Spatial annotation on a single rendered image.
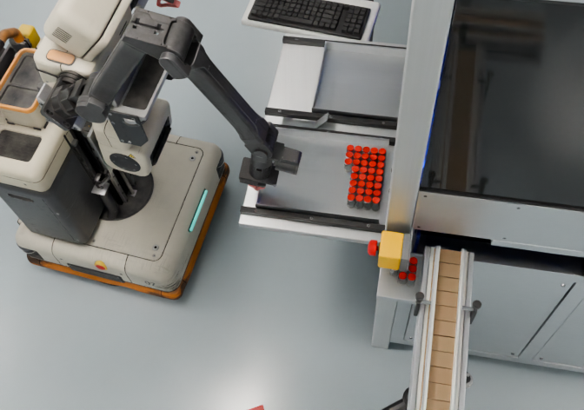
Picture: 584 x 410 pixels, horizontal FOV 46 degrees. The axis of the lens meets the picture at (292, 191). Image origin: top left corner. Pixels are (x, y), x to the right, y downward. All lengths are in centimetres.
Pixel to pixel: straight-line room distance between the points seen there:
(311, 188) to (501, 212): 57
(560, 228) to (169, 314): 163
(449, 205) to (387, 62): 72
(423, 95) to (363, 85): 87
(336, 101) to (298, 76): 15
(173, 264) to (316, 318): 59
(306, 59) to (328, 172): 42
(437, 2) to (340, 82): 108
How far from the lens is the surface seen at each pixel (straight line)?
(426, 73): 124
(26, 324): 299
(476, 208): 163
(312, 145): 203
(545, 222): 168
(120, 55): 154
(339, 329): 271
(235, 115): 160
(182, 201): 269
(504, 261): 190
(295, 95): 214
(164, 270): 258
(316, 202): 193
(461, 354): 174
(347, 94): 213
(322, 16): 241
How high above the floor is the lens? 258
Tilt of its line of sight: 60 degrees down
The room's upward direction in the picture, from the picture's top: 7 degrees counter-clockwise
